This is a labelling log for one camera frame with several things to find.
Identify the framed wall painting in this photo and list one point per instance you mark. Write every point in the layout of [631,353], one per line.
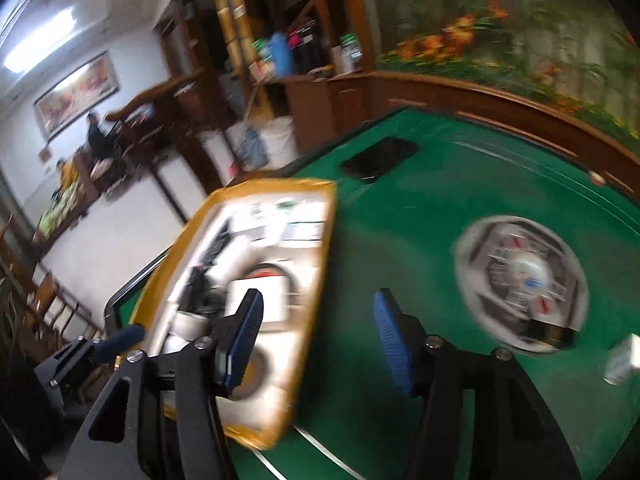
[75,92]

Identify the white bucket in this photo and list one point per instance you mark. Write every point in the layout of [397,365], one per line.
[282,140]

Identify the black smartphone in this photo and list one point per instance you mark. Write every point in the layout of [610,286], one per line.
[380,159]

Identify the small white box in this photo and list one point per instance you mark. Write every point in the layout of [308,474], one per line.
[622,360]

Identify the small green bag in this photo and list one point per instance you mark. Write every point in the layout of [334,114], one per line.
[258,49]

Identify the small red white object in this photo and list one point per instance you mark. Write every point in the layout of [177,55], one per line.
[596,176]

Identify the steel cup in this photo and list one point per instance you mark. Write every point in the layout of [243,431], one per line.
[336,60]

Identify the green packet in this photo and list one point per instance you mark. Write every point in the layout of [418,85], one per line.
[352,52]

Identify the green patterned blanket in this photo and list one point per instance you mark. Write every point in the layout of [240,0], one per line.
[57,212]

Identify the curved wooden cabinet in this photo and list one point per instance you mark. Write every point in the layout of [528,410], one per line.
[450,95]

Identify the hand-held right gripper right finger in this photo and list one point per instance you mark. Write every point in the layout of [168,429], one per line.
[392,345]

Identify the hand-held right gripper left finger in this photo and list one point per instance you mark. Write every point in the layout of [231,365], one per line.
[245,335]

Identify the round table control panel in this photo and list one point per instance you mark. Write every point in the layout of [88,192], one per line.
[520,270]

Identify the blue-grey jug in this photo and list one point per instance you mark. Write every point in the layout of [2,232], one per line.
[252,150]

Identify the ceiling light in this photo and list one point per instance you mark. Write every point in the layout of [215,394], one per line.
[42,42]

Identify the light wooden chair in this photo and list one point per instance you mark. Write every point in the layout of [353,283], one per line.
[50,300]

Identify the yellow-rimmed white tray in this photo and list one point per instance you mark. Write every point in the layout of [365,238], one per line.
[272,410]

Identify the blue thermos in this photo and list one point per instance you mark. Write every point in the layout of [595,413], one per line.
[281,55]

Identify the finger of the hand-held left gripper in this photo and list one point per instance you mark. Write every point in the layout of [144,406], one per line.
[120,340]

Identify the flower garden display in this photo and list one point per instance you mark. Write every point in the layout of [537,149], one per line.
[500,25]

